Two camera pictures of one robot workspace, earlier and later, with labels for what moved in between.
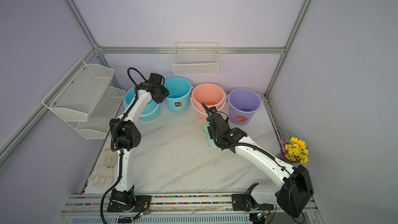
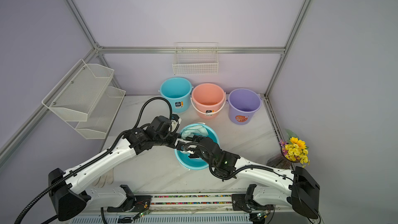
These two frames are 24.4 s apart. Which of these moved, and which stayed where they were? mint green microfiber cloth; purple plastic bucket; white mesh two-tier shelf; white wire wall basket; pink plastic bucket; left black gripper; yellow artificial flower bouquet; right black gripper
Moved: left black gripper; right black gripper; mint green microfiber cloth
Stayed: purple plastic bucket; yellow artificial flower bouquet; white wire wall basket; pink plastic bucket; white mesh two-tier shelf
